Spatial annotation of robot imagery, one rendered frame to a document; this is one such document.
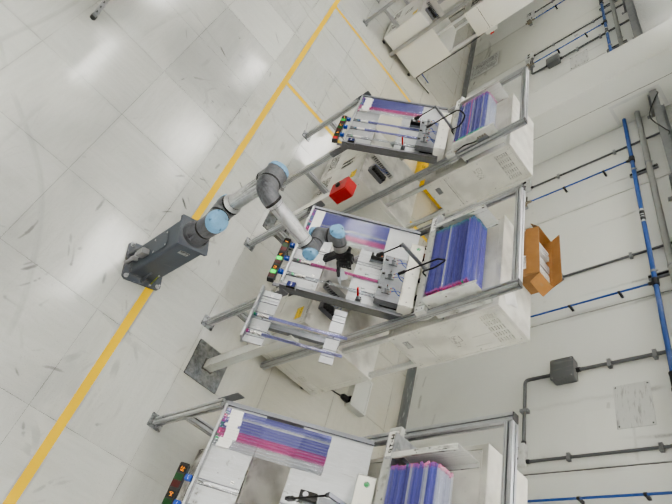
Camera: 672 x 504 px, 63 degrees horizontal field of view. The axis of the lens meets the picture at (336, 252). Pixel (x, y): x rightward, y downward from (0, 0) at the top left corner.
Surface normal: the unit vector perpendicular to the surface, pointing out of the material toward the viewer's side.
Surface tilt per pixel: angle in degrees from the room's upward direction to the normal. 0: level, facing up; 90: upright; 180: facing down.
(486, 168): 90
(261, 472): 0
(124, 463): 0
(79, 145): 0
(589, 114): 90
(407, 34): 90
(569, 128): 90
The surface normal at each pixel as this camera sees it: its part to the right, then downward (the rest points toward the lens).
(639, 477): -0.65, -0.64
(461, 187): -0.25, 0.69
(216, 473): 0.07, -0.69
